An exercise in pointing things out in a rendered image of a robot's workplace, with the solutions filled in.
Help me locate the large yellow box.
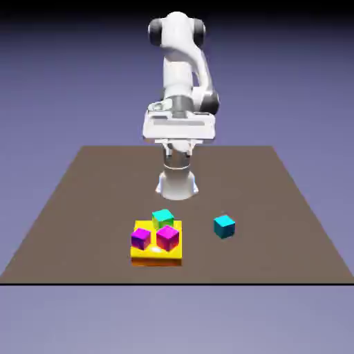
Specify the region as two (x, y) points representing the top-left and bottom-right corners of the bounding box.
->
(129, 219), (183, 268)

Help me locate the small cyan cube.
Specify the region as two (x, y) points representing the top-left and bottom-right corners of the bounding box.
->
(213, 214), (236, 240)

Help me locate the small magenta cube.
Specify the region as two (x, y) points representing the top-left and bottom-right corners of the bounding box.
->
(156, 225), (180, 252)

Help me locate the small purple cube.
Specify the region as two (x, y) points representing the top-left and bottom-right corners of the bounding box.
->
(130, 227), (152, 252)

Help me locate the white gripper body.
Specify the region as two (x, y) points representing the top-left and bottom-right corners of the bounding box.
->
(142, 109), (217, 145)

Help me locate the small green cube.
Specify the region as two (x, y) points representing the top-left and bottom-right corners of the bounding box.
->
(151, 208), (175, 231)

